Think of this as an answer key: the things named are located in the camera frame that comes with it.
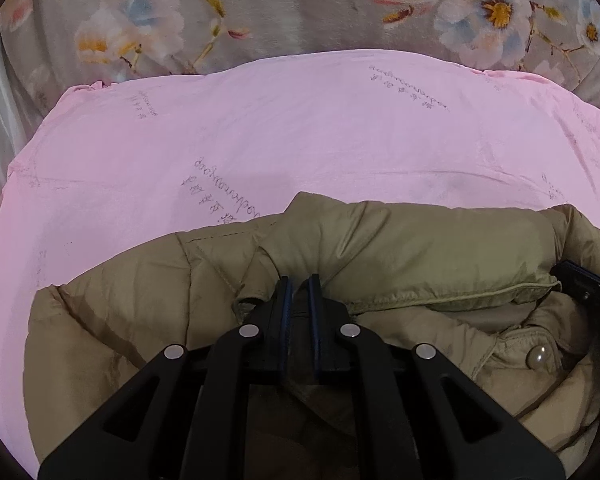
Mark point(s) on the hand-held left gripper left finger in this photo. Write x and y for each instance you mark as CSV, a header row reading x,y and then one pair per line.
x,y
286,320

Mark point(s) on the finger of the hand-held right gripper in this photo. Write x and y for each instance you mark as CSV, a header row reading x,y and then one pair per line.
x,y
592,287

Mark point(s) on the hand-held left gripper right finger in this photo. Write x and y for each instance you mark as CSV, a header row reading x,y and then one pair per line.
x,y
314,320

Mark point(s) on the olive quilted jacket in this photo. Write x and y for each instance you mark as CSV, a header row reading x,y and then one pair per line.
x,y
405,260

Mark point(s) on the pink blanket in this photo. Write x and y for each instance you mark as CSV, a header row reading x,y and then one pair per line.
x,y
280,125

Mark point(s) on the grey floral cloth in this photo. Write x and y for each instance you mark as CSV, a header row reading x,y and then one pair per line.
x,y
280,5

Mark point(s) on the white curtain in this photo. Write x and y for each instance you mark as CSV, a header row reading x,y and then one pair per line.
x,y
0,110

